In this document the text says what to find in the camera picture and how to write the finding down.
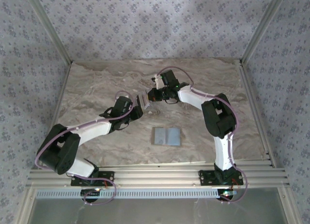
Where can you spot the small grey box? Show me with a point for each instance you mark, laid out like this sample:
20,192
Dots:
145,100

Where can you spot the white credit card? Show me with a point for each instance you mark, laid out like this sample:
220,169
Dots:
144,100

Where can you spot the dark credit card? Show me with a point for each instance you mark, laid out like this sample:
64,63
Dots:
139,100

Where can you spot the grey card holder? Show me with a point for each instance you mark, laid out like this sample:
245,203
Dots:
167,136

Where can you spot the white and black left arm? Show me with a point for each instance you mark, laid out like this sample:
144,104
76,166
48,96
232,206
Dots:
92,129

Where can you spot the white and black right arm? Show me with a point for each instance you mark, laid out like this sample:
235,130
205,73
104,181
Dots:
224,153

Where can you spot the black controller board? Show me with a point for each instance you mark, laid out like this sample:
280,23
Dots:
226,193
90,193

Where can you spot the white right camera mount bracket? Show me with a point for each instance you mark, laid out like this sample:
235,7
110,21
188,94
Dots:
157,82

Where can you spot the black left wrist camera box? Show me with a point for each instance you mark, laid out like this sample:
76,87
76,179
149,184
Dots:
122,105

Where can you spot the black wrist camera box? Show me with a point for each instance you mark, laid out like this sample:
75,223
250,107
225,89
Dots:
122,105
169,78

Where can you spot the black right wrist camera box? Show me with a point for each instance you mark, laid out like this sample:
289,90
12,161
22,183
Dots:
169,78

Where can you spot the aluminium mounting rail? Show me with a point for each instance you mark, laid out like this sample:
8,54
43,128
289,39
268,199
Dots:
155,175

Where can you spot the aluminium table side rail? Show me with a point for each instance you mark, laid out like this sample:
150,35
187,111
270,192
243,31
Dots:
256,112
57,112

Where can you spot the aluminium corner post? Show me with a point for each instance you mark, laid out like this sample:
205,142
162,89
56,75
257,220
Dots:
262,27
51,27

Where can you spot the aluminium lower frame beam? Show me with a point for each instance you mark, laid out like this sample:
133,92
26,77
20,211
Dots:
24,209
289,209

